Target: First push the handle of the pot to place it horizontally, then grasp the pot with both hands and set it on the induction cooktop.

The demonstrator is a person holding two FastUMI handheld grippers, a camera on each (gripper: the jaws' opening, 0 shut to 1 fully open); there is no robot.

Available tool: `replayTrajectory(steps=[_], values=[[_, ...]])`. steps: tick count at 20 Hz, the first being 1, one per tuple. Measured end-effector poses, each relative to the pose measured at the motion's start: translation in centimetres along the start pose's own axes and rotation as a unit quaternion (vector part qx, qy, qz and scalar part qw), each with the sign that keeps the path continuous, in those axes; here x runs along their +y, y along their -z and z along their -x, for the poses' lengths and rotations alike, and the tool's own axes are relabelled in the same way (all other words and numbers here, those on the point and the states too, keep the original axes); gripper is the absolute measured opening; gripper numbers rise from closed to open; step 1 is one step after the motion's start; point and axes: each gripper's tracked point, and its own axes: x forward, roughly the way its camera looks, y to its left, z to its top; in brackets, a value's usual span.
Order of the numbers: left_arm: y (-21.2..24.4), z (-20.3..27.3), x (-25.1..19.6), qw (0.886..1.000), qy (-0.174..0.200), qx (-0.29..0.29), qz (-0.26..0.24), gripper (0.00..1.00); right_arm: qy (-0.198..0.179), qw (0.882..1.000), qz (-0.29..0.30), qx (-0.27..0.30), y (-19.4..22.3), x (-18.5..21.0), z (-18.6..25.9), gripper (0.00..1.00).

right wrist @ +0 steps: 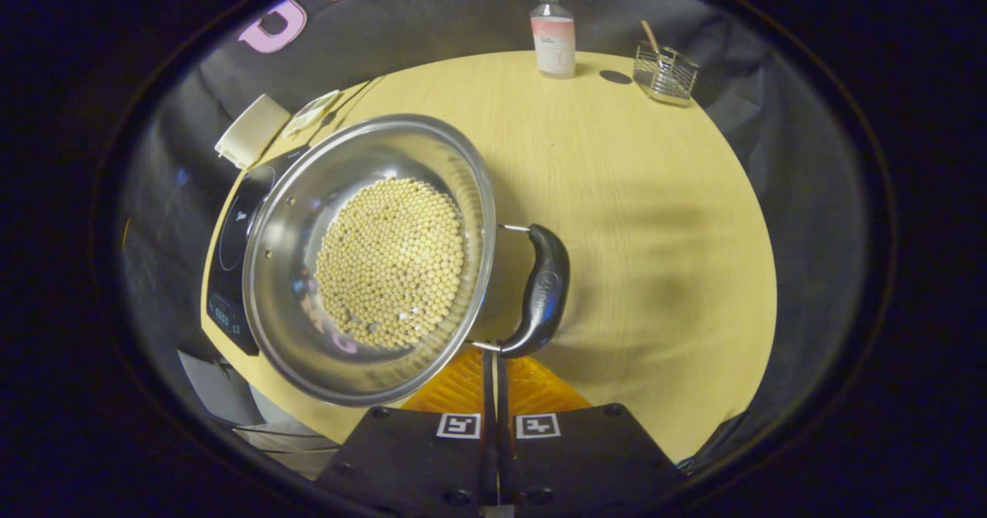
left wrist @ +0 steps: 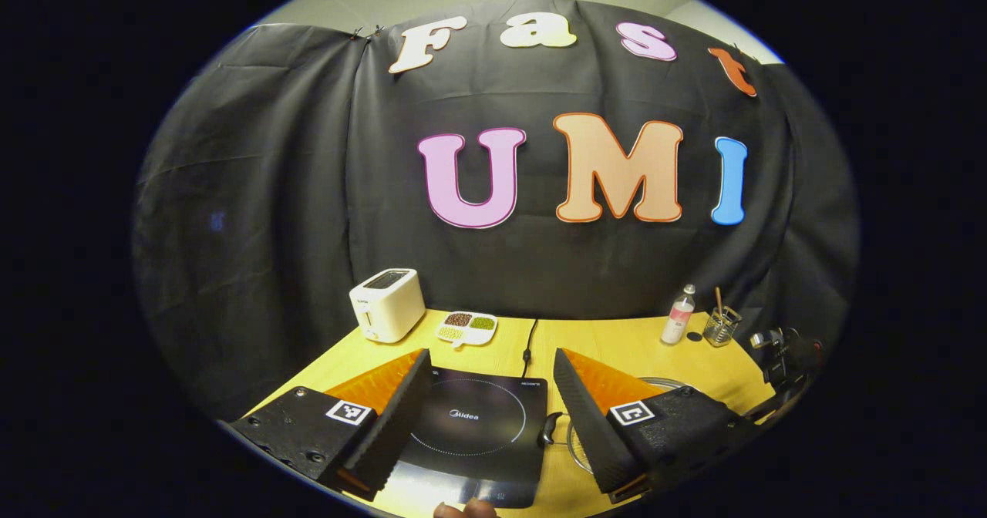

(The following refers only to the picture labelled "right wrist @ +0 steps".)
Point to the pile of soybeans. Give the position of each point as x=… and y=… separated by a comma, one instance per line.
x=393, y=264

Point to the black induction cooktop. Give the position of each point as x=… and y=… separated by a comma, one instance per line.
x=231, y=256

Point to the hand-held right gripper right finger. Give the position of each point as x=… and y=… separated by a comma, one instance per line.
x=586, y=464

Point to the small black round disc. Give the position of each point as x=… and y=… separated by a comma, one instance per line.
x=615, y=77

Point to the white divided dish of beans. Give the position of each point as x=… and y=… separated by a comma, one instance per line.
x=312, y=112

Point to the white toaster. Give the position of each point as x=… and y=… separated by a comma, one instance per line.
x=250, y=132

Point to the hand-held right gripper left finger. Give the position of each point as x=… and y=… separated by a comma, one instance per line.
x=409, y=464

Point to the wooden stick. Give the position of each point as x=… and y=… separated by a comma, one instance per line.
x=651, y=36

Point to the clear bottle pink label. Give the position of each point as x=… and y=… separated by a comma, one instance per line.
x=553, y=40

